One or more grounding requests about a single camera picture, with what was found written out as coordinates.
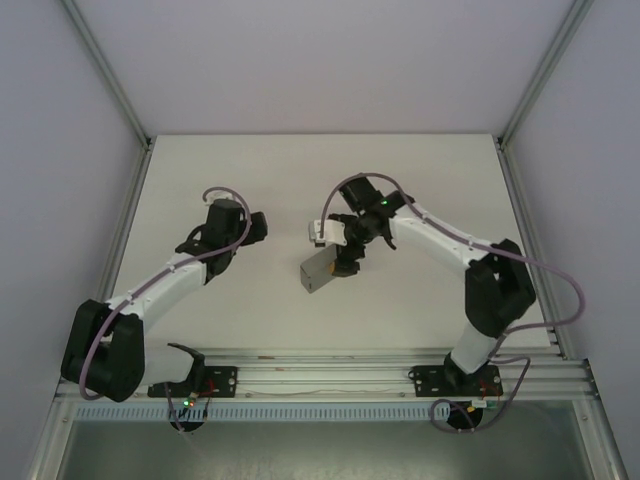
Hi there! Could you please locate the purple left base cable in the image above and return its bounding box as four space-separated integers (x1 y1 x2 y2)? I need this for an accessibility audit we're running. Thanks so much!
164 382 199 437

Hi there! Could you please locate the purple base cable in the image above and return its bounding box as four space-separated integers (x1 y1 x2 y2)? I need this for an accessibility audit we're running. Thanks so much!
430 355 533 434
164 382 199 437

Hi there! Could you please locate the aluminium frame post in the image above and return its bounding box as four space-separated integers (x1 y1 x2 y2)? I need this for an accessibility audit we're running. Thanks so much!
60 0 154 150
496 0 595 147

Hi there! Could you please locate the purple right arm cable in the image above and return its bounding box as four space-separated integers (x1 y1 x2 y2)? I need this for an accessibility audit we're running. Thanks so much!
319 171 587 361

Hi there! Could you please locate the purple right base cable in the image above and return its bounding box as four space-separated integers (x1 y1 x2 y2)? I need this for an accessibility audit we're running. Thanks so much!
430 355 533 434

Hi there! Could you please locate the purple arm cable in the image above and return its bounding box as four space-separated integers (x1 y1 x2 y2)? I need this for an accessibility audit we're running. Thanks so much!
78 187 252 403
319 171 587 361

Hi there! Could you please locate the grey metal panel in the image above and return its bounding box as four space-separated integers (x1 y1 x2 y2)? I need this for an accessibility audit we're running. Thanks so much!
53 418 594 480

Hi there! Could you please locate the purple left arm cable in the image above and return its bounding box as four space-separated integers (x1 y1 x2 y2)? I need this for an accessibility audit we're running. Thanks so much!
78 187 252 403

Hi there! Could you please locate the aluminium side frame rail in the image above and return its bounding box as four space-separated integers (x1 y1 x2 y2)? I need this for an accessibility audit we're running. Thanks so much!
495 138 629 480
27 142 154 480

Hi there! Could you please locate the slotted grey cable duct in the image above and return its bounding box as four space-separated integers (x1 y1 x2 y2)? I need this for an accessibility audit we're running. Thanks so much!
73 398 576 422

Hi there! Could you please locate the aluminium mounting rail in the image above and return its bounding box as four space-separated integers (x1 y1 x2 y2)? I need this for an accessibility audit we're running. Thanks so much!
53 348 600 402

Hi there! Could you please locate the grey paper box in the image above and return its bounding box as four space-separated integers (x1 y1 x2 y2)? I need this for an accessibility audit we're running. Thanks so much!
299 246 342 296

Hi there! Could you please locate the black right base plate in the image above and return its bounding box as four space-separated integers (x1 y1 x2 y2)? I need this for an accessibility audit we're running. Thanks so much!
408 363 503 400

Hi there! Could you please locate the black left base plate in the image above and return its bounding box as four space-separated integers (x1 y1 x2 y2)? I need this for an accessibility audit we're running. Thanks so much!
146 364 239 400

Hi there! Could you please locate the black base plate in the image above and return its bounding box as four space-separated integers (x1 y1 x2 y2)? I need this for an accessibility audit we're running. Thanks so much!
408 363 503 400
146 364 239 400

